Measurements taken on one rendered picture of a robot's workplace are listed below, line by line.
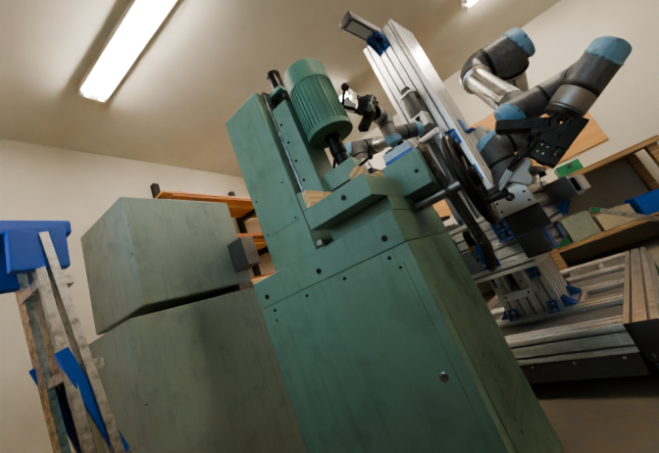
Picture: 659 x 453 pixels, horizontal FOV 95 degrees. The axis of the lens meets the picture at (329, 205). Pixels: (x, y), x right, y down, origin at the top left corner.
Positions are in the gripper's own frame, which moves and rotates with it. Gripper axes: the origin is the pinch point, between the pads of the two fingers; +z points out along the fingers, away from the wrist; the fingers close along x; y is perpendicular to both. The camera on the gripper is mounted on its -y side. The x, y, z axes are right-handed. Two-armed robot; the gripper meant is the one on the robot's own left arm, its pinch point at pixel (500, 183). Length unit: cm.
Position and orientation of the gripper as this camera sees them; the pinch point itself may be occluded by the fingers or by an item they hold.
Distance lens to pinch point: 85.3
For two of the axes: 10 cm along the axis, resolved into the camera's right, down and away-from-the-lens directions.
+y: 6.9, 5.4, -4.8
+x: 5.6, 0.2, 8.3
